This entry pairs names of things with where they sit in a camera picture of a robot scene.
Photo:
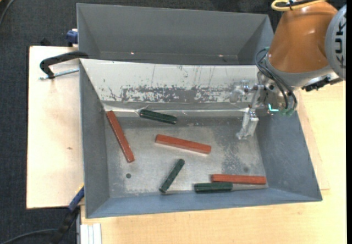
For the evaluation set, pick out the dark green flat block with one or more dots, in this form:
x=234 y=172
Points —
x=158 y=116
x=213 y=187
x=172 y=175

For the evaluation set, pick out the grey metal bin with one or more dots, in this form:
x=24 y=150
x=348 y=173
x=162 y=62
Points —
x=170 y=34

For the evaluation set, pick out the red-brown flat block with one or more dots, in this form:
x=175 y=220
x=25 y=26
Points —
x=238 y=179
x=120 y=135
x=182 y=144

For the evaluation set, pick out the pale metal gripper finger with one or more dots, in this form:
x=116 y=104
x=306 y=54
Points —
x=242 y=127
x=251 y=127

